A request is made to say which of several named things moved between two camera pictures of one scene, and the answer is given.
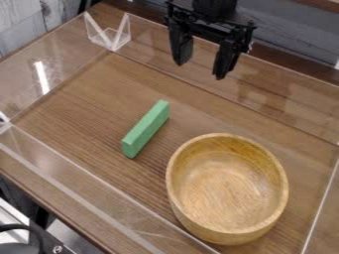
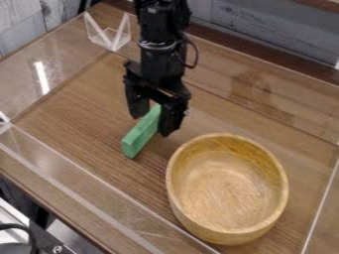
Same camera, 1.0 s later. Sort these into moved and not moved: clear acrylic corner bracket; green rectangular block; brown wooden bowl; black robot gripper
Moved: black robot gripper
Not moved: clear acrylic corner bracket; brown wooden bowl; green rectangular block
